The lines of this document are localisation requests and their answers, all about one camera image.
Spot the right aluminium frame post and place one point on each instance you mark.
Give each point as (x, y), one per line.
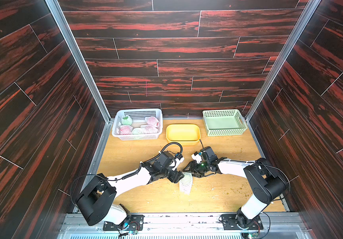
(298, 29)

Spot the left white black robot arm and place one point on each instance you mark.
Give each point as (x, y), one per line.
(96, 200)

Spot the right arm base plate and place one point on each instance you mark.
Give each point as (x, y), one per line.
(236, 222)

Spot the white plastic mesh basket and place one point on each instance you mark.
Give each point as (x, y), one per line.
(136, 118)

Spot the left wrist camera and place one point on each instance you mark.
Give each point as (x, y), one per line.
(178, 159)

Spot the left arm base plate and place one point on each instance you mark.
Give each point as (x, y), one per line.
(129, 222)

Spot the aluminium frame post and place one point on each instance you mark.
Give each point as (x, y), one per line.
(70, 40)
(298, 29)

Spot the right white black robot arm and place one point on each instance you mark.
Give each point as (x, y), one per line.
(266, 181)

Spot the red apple netted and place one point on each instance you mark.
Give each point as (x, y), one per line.
(149, 129)
(153, 121)
(125, 130)

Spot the yellow plastic tub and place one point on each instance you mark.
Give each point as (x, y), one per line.
(184, 133)

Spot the left aluminium frame post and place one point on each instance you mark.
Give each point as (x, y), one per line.
(70, 40)

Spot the front aluminium rail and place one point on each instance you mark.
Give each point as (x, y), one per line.
(189, 226)

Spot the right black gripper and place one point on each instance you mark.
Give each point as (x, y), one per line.
(195, 170)

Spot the red apple netted back right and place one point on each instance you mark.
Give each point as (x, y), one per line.
(153, 121)

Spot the red apple netted front left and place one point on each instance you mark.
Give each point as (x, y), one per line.
(125, 130)

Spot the red apple netted front right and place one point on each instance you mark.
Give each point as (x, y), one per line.
(149, 129)

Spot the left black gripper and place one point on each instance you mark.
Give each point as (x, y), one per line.
(176, 176)

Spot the green plastic mesh basket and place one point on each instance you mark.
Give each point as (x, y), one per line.
(224, 122)

